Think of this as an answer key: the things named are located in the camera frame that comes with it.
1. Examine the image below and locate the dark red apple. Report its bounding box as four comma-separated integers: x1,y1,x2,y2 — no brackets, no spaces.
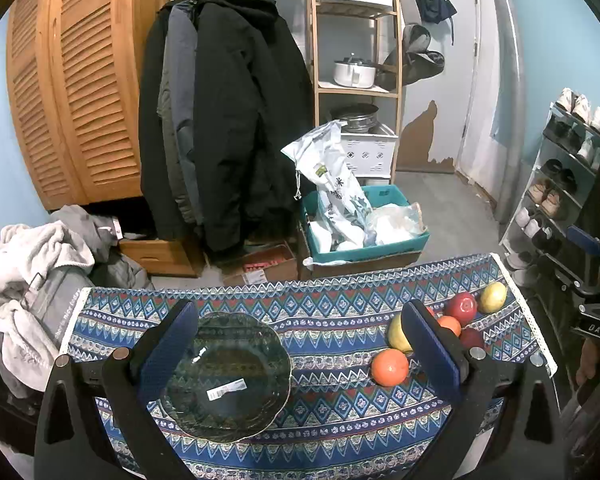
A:
460,327,484,350

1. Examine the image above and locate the small tangerine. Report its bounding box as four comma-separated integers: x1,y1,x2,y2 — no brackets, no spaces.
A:
438,315,462,337

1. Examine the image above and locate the yellow-green pear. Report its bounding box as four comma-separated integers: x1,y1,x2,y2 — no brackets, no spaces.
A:
387,314,413,353

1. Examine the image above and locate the large orange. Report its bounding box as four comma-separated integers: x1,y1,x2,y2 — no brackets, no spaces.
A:
370,349,410,387

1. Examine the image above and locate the yellow-green pomelo fruit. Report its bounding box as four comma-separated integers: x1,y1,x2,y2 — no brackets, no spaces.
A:
479,282,508,315

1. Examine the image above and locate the person's right hand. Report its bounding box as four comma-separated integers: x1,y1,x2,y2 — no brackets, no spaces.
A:
576,339,600,387

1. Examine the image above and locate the grey shoe rack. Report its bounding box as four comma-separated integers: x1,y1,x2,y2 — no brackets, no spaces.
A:
501,88,600,270

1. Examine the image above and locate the blue patterned tablecloth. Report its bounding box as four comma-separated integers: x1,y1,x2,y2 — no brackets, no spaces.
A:
35,255,565,479

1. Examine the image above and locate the dark green glass plate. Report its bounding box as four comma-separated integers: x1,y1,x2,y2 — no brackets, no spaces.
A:
160,313,291,443

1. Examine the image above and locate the cardboard box under crate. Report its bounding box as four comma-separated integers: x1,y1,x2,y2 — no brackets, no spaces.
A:
297,223,422,281

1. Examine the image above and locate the wooden drawer box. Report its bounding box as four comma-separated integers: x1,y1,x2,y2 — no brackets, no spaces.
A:
119,240,206,278

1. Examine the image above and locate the pile of grey clothes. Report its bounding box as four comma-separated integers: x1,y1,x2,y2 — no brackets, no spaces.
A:
0,205,154,400

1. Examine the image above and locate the clear plastic bag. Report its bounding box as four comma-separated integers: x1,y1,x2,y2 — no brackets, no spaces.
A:
367,203,428,246

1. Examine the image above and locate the teal plastic crate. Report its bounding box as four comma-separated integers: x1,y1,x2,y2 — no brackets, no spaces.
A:
300,184,429,266

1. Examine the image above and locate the grey hanging jacket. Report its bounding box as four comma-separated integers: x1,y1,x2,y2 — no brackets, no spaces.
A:
138,0,204,240

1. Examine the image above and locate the small cardboard box red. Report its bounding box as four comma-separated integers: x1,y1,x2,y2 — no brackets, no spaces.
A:
221,242,298,286

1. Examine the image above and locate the white patterned storage box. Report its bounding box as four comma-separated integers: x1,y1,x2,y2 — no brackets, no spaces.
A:
341,124,398,179

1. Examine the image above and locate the white rice bag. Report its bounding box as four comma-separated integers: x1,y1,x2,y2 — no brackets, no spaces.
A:
280,120,376,252

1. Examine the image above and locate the dark hanging bag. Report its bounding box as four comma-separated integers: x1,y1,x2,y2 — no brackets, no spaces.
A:
375,23,445,92

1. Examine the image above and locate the dark blue umbrella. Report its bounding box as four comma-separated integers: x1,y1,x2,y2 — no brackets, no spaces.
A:
416,0,457,44

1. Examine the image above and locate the white cooking pot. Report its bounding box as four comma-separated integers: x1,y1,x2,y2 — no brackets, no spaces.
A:
332,53,377,89

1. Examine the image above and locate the black hanging coat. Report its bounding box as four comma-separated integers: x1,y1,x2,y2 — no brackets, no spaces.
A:
189,0,313,260

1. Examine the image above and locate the wooden shelf rack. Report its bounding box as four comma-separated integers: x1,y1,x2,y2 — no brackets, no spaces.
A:
308,0,404,183

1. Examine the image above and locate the wooden louvered wardrobe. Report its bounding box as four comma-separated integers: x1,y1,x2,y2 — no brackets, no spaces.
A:
6,0,166,210

